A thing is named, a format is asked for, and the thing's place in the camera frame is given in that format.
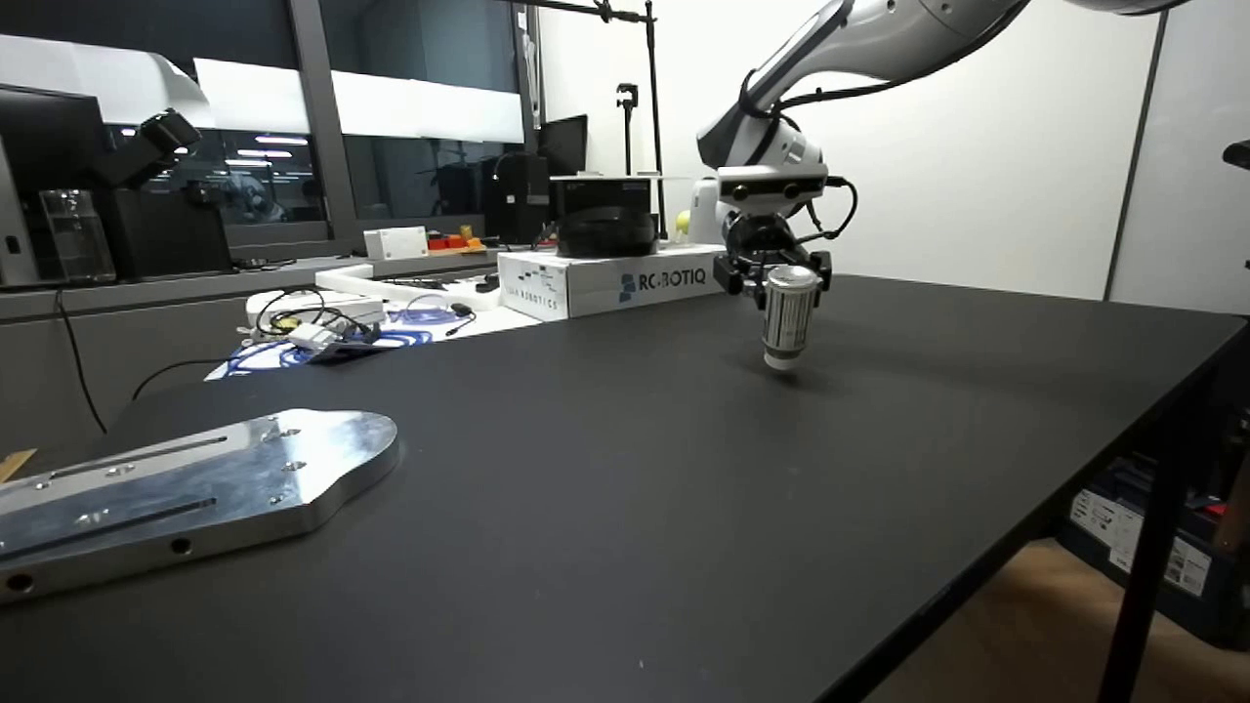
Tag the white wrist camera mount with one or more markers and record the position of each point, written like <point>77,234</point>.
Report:
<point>771,181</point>

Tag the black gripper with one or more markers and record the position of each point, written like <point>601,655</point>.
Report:
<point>769,235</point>

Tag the small white box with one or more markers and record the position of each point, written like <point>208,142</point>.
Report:
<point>396,243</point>

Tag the black object at frame edge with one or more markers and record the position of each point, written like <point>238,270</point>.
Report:
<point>1240,155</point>

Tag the orange red small object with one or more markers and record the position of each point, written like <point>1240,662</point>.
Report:
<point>455,240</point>

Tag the silver metal mounting plate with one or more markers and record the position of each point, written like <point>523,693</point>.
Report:
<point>199,491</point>

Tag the black rectangular case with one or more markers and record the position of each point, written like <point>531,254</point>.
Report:
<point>605,218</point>

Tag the dark storage box white labels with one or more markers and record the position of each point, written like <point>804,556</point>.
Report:
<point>1212,560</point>

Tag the black camera stand pole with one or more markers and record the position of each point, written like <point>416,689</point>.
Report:
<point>626,132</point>

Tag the black computer monitor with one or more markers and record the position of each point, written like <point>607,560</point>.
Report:
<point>567,142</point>

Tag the black computer tower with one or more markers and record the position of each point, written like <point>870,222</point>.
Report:
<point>515,197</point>

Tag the yellow green ball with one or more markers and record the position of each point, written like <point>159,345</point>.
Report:
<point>680,223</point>

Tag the white Robotiq cardboard box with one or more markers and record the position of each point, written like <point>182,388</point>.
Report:
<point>611,276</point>

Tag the black desk equipment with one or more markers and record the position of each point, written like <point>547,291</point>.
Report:
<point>161,197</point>

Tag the black vertical frame pole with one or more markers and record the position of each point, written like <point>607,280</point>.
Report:
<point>654,80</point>

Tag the white pill bottle red label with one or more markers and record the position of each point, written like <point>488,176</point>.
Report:
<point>791,319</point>

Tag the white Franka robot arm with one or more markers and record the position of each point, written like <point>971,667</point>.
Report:
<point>873,40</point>

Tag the black table leg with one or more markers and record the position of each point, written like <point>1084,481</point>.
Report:
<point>1146,560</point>

